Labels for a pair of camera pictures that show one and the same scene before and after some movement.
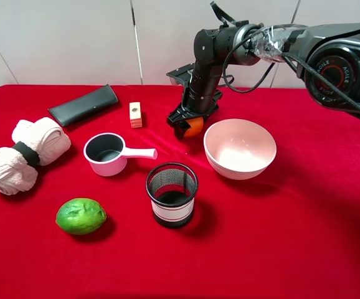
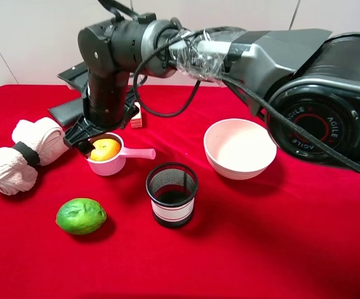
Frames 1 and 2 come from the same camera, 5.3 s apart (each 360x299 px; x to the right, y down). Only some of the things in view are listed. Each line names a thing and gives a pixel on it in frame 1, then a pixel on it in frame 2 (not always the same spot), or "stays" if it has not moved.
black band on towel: [32, 157] stays
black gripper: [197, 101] → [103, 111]
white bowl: [238, 149] stays
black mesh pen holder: [171, 187] stays
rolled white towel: [7, 170] stays
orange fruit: [196, 125] → [104, 149]
